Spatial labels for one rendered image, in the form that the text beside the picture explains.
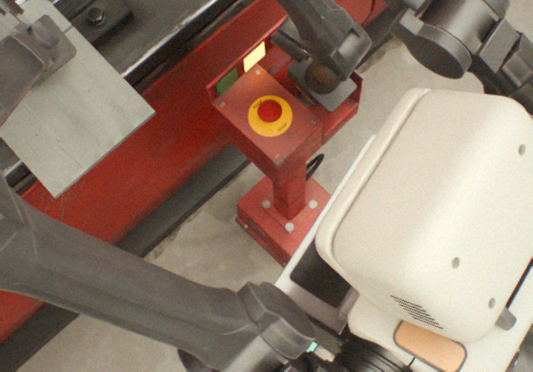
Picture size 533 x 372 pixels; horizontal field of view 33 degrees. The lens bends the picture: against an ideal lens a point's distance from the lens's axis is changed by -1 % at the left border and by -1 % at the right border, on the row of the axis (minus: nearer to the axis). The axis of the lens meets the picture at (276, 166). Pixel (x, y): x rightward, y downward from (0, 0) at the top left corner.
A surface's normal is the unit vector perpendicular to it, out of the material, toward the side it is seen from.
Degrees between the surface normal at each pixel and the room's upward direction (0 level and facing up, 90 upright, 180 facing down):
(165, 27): 0
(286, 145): 0
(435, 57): 93
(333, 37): 52
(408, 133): 43
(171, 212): 0
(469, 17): 16
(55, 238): 73
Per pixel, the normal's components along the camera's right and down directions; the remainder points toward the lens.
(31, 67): 0.74, -0.62
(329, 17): 0.61, 0.25
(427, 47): -0.57, 0.80
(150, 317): 0.47, 0.62
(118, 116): -0.02, -0.32
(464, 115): -0.59, -0.58
